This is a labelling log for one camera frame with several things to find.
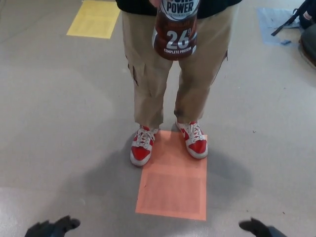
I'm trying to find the person's red white sneaker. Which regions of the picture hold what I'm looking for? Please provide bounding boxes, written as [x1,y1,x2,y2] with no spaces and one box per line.
[130,125,159,166]
[175,120,208,159]

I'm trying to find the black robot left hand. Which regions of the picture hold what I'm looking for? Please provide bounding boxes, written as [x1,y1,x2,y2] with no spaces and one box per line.
[24,215,81,237]

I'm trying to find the dark round chair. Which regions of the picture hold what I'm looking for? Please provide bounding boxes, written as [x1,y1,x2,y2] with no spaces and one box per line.
[298,28,316,69]

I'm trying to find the orange paper sheet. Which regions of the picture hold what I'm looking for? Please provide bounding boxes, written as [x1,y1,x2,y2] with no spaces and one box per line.
[135,130,208,221]

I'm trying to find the person's left red white sneaker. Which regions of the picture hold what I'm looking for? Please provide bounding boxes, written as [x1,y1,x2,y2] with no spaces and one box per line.
[175,120,208,159]

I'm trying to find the black backpack with strap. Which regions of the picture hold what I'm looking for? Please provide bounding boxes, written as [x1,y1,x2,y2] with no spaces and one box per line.
[271,0,316,37]

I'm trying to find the person's right red white sneaker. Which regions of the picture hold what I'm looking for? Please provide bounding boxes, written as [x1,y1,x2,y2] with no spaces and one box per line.
[130,125,159,166]

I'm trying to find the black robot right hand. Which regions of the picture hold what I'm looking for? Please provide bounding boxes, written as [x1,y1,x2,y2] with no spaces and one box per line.
[238,217,288,237]

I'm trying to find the black shirt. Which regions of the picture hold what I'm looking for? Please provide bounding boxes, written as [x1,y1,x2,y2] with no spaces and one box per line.
[116,0,244,19]

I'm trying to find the brown protein shake bottle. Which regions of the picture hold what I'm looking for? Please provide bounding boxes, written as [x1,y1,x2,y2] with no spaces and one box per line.
[151,0,199,61]

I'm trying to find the yellow paper sheet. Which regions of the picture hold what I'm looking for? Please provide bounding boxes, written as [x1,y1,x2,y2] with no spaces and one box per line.
[66,0,121,39]

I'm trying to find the khaki cargo trousers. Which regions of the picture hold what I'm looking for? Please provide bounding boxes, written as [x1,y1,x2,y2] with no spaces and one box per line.
[120,4,239,129]

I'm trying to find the blue paper sheet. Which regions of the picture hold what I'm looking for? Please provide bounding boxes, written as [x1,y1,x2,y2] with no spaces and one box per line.
[256,7,303,45]

